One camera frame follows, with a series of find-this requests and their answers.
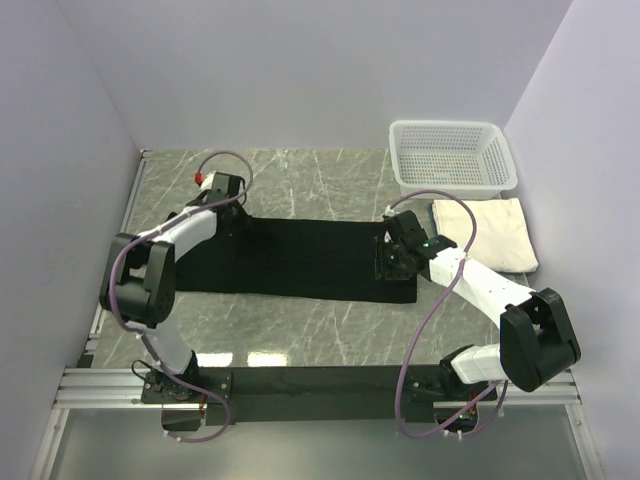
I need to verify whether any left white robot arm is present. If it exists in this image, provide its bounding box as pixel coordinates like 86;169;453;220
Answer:
99;172;246;402

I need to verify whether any black t shirt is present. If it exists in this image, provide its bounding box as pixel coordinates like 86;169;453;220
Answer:
176;218;417;304

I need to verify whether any aluminium front frame rail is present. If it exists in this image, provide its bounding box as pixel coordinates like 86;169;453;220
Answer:
53;365;581;409

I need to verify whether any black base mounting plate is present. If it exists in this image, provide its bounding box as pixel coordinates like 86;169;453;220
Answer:
139;364;501;429

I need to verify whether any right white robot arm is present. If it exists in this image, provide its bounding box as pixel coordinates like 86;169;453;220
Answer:
375;211;581;399

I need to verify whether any aluminium left side rail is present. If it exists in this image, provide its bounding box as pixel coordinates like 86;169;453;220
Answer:
76;150;153;368

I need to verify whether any white perforated plastic basket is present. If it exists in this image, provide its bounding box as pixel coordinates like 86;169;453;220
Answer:
389;120;518;200

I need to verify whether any folded white t shirt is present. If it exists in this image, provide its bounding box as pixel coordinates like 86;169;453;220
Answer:
432;198;539;273

